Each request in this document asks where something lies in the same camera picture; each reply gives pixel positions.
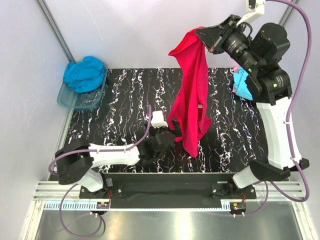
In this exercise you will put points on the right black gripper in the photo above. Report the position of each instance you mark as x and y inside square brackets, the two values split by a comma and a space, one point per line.
[210, 35]

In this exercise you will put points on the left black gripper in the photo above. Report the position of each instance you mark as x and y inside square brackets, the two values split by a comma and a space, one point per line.
[177, 132]

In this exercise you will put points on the red t shirt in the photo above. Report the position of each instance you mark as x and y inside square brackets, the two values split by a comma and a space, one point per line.
[190, 105]

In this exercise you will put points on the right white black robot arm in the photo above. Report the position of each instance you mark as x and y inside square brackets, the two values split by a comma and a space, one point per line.
[271, 90]

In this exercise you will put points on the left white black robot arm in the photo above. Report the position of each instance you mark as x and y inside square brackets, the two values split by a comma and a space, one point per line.
[75, 162]

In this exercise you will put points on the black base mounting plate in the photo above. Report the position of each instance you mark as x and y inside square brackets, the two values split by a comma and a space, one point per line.
[164, 191]

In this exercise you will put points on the folded light blue t shirt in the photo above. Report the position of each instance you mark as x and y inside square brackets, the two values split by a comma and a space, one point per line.
[243, 90]

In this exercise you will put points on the blue crumpled t shirt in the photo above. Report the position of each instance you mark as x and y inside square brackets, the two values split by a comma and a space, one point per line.
[84, 76]

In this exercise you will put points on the clear teal plastic bin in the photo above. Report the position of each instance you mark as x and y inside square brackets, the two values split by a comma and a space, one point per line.
[86, 101]

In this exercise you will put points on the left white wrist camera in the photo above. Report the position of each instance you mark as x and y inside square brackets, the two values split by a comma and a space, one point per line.
[158, 119]

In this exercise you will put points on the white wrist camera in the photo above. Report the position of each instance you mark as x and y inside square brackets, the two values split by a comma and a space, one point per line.
[158, 119]
[254, 10]

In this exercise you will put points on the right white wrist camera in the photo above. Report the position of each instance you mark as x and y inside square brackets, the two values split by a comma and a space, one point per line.
[254, 10]

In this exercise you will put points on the right aluminium corner post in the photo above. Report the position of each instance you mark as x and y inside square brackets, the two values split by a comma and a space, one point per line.
[285, 18]

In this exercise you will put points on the aluminium corner post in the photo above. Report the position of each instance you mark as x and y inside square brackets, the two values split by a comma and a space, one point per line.
[285, 18]
[55, 29]

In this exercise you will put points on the white slotted cable duct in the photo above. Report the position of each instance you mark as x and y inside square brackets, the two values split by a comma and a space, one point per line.
[77, 206]

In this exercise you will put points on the left aluminium corner post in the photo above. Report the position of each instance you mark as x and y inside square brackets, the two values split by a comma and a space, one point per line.
[55, 29]

